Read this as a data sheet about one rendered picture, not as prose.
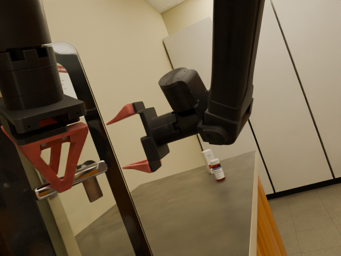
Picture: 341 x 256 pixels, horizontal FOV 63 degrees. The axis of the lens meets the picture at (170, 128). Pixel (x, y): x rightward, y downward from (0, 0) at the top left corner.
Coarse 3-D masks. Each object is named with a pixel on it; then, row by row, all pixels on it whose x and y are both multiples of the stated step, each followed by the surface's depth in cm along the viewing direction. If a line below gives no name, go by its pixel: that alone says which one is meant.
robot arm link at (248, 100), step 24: (216, 0) 32; (240, 0) 31; (264, 0) 32; (216, 24) 34; (240, 24) 33; (216, 48) 37; (240, 48) 35; (216, 72) 39; (240, 72) 37; (216, 96) 42; (240, 96) 40; (216, 120) 45; (240, 120) 43
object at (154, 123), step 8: (144, 112) 53; (152, 112) 57; (176, 112) 54; (144, 120) 53; (152, 120) 54; (160, 120) 53; (168, 120) 52; (176, 120) 52; (144, 128) 54; (152, 128) 53; (160, 128) 52; (168, 128) 52; (152, 136) 53; (160, 136) 53; (168, 136) 53; (176, 136) 52; (152, 144) 53; (160, 144) 55; (160, 152) 54; (168, 152) 58
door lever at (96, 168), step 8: (88, 168) 35; (96, 168) 35; (104, 168) 35; (80, 176) 34; (88, 176) 34; (48, 184) 32; (32, 192) 32; (40, 192) 31; (48, 192) 32; (56, 192) 32; (40, 200) 31
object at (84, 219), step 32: (64, 64) 40; (0, 96) 35; (0, 128) 34; (96, 128) 41; (0, 160) 34; (64, 160) 38; (96, 160) 40; (0, 192) 33; (64, 192) 37; (96, 192) 40; (128, 192) 42; (0, 224) 33; (32, 224) 34; (64, 224) 36; (96, 224) 39; (128, 224) 41
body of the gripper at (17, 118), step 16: (48, 48) 27; (0, 64) 25; (16, 64) 25; (32, 64) 26; (48, 64) 27; (0, 80) 26; (16, 80) 26; (32, 80) 26; (48, 80) 27; (16, 96) 26; (32, 96) 26; (48, 96) 27; (64, 96) 31; (16, 112) 26; (32, 112) 25; (48, 112) 25; (64, 112) 26; (80, 112) 27; (16, 128) 24; (32, 128) 25
